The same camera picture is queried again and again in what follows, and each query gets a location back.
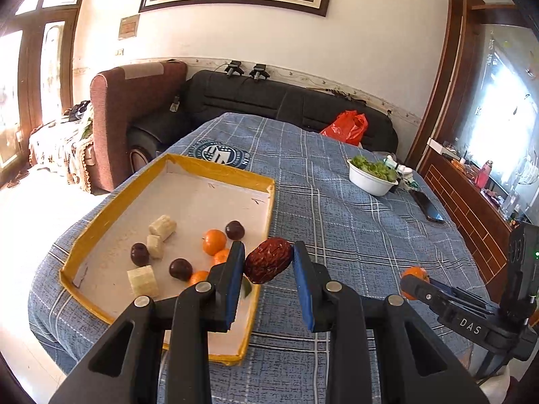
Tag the small orange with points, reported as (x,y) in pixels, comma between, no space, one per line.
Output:
(198,277)
(214,242)
(414,273)
(221,256)

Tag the white box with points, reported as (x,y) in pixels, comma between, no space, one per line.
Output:
(438,145)

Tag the dark purple plum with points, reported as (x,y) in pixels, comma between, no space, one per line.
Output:
(234,229)
(139,254)
(180,269)

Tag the black smartphone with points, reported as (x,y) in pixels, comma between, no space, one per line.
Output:
(427,208)

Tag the glass jar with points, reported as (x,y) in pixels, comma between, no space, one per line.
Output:
(509,202)

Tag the small wall plaque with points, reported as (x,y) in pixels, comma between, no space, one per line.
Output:
(128,26)

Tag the red plastic bag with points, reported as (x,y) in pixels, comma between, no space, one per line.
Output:
(347,126)

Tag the wooden framed window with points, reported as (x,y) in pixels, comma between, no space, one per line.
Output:
(497,105)

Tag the wooden framed glass door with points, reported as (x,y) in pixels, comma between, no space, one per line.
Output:
(38,71)

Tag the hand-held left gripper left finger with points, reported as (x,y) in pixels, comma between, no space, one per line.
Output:
(236,277)

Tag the wooden cabinet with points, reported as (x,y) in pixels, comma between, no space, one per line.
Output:
(467,210)

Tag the dried red date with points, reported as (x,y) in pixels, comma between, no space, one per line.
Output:
(268,259)

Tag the peeled banana piece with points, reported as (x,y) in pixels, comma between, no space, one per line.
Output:
(143,281)
(162,227)
(154,246)

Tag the pink bottle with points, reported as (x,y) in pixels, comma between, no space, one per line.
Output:
(482,172)

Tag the white bowl of greens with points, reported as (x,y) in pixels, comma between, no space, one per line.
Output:
(370,179)

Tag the blue plaid tablecloth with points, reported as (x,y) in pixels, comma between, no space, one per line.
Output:
(358,235)

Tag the dark cloth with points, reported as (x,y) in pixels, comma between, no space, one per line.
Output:
(80,111)

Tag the brown armchair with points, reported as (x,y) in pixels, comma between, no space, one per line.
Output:
(122,126)

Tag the patterned blanket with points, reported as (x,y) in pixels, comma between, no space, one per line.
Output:
(59,151)

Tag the yellow-taped cardboard tray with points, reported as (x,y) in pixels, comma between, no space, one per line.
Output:
(202,202)

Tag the black sofa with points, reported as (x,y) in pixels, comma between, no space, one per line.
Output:
(273,96)

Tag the black clamp device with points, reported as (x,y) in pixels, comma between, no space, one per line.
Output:
(233,69)
(259,71)

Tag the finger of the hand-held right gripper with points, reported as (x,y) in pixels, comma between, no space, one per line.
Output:
(463,294)
(459,317)

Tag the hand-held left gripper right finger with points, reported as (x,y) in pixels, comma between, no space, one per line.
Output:
(302,286)

